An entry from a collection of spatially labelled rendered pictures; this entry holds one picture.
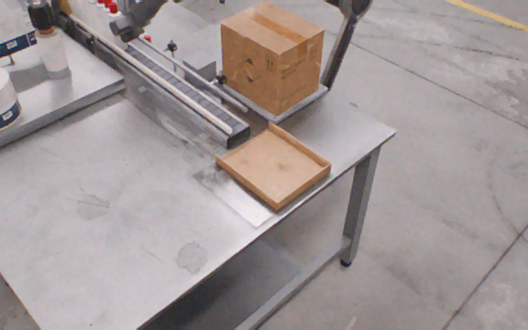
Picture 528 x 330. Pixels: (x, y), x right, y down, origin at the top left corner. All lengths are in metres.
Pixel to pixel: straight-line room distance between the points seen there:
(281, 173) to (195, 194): 0.30
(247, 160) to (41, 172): 0.69
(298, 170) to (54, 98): 0.96
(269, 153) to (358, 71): 2.02
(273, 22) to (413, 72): 2.01
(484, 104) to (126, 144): 2.47
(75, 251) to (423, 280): 1.61
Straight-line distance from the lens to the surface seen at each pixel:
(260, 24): 1.96
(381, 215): 2.80
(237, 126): 1.86
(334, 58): 2.74
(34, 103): 2.12
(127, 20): 2.08
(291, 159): 1.81
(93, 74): 2.21
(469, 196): 3.04
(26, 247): 1.70
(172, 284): 1.51
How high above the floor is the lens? 2.09
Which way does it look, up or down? 44 degrees down
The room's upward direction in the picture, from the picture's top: 1 degrees clockwise
